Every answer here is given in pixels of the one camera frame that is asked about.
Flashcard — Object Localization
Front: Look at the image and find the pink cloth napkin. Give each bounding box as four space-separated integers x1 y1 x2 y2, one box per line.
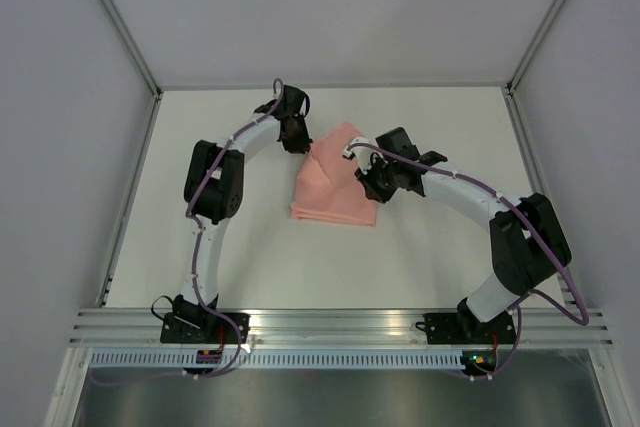
290 122 377 227

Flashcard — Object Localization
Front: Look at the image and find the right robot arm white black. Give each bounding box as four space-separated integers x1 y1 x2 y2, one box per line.
342 127 572 345

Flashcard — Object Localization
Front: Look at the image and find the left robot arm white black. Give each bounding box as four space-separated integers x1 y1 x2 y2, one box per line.
160 79 312 345

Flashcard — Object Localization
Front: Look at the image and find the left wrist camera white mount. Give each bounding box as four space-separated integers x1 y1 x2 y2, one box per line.
277 122 286 143

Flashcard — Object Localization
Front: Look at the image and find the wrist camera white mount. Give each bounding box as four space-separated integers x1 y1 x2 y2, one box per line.
342 137 377 174
277 122 286 143

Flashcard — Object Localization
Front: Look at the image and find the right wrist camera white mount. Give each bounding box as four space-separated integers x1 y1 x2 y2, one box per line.
342 137 377 174

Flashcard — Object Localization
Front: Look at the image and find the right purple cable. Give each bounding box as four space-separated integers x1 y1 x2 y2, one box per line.
344 142 591 382

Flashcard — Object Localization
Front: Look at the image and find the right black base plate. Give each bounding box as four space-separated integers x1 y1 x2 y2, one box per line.
415 312 516 346

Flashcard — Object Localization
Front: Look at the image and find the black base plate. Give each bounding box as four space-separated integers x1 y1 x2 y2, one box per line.
160 312 250 345
415 312 516 346

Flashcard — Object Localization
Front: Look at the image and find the left aluminium frame post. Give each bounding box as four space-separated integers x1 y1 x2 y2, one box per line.
97 0 162 100

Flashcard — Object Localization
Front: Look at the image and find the aluminium frame post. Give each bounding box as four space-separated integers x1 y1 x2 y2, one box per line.
97 0 162 100
505 0 569 96

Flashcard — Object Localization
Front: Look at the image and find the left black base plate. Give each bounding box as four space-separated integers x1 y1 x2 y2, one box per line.
160 312 250 345

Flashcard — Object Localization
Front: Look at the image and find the aluminium mounting rail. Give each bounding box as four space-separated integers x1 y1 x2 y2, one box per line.
67 307 614 350

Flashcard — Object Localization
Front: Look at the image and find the white slotted cable duct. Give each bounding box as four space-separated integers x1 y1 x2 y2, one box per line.
90 349 463 370

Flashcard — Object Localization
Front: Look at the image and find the right aluminium frame post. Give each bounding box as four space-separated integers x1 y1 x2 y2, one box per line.
505 0 569 96

